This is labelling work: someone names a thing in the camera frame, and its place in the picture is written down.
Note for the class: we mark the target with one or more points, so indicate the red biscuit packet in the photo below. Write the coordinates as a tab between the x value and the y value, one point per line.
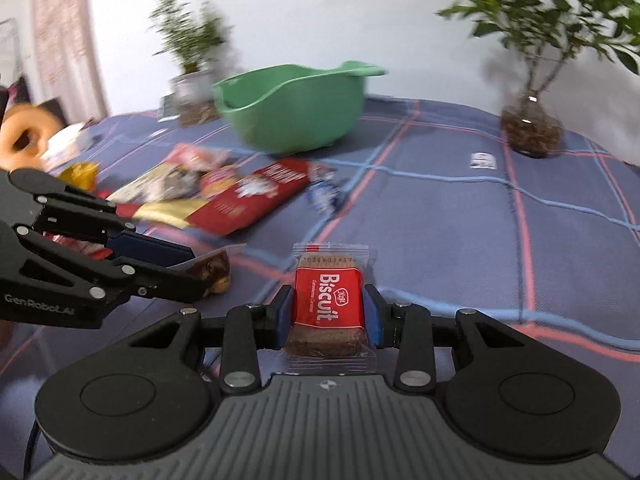
325	300

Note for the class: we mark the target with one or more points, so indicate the yellow snack bag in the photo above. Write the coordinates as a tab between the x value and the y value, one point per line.
77	174

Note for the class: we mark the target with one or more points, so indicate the pink candy packet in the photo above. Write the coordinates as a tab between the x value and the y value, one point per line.
192	157

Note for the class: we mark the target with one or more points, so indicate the blue plaid tablecloth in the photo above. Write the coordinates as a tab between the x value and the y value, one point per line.
450	240

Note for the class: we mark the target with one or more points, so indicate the blue foil candy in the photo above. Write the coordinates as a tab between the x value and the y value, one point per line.
322	195

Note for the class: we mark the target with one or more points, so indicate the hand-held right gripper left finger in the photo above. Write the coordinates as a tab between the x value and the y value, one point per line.
282	315

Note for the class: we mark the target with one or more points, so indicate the beige milk tea packet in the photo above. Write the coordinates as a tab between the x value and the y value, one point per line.
165	212

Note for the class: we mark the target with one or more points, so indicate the green plant in plastic cup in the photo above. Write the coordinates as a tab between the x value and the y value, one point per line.
192	90

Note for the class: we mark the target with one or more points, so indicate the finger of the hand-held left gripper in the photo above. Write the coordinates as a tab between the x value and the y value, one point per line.
150	249
165	282

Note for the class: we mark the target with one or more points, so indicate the green plastic bowl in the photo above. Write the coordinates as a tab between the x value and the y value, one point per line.
300	110

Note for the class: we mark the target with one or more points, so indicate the orange donut plush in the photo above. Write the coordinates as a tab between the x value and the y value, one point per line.
35	120

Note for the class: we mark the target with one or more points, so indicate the white tissue box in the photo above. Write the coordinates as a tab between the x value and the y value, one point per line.
65	145

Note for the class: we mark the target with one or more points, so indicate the nut bar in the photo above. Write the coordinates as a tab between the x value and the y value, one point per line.
217	272

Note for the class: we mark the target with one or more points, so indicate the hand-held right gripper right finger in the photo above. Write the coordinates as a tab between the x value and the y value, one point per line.
373	316

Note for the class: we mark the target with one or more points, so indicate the green plant in glass vase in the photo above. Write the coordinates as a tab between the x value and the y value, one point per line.
532	132

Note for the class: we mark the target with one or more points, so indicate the flat red snack packet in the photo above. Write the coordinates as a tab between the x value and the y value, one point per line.
250	200

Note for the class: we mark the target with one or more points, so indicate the pink patterned curtain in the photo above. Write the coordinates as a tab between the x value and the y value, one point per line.
65	35

